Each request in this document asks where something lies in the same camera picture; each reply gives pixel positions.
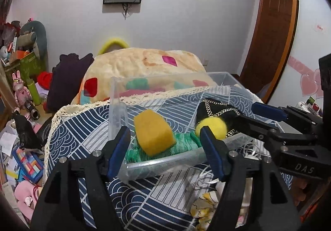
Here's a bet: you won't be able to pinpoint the yellow felt ball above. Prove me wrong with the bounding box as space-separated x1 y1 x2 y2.
195 117 228 140

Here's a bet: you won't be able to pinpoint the yellow sponge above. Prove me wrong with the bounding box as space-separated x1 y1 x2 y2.
133 109 176 157

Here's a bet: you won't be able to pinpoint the person's right hand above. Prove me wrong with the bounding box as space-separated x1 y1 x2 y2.
292 178 308 206

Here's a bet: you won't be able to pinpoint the pink plush toy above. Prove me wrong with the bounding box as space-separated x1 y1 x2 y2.
14 181 43 220

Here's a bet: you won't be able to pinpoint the white wardrobe sliding door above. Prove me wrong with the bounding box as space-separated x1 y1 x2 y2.
269 0 330 108

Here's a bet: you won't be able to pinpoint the yellow white patterned socks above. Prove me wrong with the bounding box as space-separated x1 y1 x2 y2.
190 191 220 230

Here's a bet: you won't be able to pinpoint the colourful blue-framed box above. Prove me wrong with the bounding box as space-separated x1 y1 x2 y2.
12 146 44 183

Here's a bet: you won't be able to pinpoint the brown wooden door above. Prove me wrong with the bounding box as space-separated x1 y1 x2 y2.
240 0 298 103

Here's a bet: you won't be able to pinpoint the green knitted cloth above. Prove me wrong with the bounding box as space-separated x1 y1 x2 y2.
125 131 201 163

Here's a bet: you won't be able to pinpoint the blue white patterned tablecloth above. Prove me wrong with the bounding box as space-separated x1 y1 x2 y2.
44 85 294 231

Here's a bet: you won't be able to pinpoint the black plastic bag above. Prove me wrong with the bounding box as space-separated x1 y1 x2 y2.
12 111 52 151

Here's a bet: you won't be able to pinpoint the clear plastic storage box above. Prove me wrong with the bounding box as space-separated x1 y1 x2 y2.
108 72 262 182

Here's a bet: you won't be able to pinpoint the pink rabbit toy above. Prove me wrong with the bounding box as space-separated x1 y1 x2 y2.
12 70 32 108

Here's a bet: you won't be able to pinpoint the green bottle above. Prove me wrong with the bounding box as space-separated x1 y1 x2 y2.
27 79 41 105

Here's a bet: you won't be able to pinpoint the red cloth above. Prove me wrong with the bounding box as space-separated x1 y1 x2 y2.
37 71 53 90

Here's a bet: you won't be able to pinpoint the dark purple garment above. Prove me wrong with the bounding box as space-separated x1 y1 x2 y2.
46 53 94 113

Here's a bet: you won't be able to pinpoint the green cardboard box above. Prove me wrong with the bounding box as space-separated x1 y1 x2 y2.
5 52 46 85

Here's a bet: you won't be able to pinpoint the beige blanket with colourful patches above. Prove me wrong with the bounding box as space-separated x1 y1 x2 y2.
71 48 215 105

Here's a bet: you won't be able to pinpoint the yellow curved plush hoop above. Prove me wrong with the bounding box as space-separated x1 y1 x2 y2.
98 38 129 55

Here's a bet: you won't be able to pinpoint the grey-green plush pillow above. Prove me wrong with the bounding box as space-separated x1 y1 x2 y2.
16 20 47 60

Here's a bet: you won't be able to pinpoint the black pouch with chain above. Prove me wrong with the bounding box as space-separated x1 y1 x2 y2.
196 98 242 138

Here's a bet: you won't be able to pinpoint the black camera lens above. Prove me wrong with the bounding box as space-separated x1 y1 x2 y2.
24 100 40 120

